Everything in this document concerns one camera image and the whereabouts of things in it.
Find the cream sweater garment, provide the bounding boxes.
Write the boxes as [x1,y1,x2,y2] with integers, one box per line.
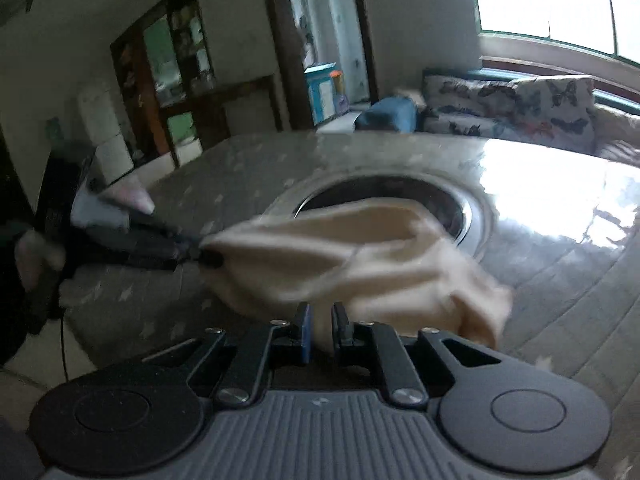
[200,200,512,350]

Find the person's left hand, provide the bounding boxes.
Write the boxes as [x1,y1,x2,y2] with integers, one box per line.
[14,180,155,292]

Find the white refrigerator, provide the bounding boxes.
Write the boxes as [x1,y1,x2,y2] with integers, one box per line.
[77,79,134,184]

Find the dark wooden cabinet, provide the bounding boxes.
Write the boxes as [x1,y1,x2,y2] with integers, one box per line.
[110,0,283,167]

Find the black round induction cooktop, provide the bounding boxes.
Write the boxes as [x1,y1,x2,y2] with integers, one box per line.
[294,174,483,257]

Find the blue toy shelf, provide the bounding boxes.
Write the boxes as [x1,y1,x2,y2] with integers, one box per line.
[304,63,349,126]

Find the grey quilted star table cover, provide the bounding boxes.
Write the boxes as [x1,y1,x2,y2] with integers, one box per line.
[63,132,639,479]

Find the butterfly pillow lying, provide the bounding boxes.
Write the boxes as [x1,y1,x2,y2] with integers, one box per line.
[421,75,518,138]

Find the butterfly pillow upright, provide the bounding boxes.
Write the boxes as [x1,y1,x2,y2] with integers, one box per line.
[513,81,596,154]

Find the beige cushion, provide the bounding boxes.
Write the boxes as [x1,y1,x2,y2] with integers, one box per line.
[593,104,640,168]

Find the teal sofa bench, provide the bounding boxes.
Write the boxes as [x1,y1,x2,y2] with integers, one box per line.
[422,67,639,115]

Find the window with green frame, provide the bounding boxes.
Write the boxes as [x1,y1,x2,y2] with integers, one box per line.
[476,0,639,64]

